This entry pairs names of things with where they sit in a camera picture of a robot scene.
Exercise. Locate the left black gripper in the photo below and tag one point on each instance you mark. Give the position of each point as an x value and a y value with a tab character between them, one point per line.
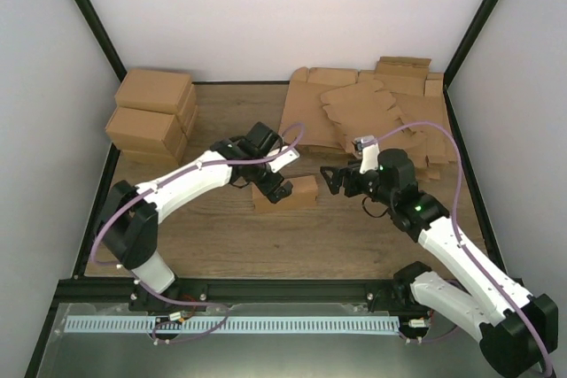
279	193

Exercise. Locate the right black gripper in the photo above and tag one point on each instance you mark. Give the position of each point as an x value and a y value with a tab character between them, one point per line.
350	173

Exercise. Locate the cardboard box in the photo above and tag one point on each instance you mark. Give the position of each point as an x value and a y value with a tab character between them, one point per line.
158	91
143	131
303	195
146	156

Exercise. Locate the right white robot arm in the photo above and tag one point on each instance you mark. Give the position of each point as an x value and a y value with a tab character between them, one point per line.
515	330

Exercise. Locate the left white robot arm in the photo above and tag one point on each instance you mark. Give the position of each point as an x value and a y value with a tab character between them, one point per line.
128	224

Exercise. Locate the stack of flat cardboard blanks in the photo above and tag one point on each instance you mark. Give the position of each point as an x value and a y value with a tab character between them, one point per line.
417	89

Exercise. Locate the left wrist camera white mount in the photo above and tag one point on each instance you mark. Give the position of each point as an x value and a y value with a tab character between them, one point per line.
280	160

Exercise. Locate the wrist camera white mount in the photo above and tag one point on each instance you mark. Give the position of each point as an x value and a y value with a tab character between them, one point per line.
367	148
280	160

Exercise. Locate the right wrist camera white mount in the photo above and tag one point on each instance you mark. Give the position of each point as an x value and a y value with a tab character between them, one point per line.
367	148

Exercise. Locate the black aluminium frame rail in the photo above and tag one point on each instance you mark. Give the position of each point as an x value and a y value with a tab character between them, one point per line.
377	295

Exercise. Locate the light blue slotted cable duct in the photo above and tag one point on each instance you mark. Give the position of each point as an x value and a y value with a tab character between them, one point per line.
240	325

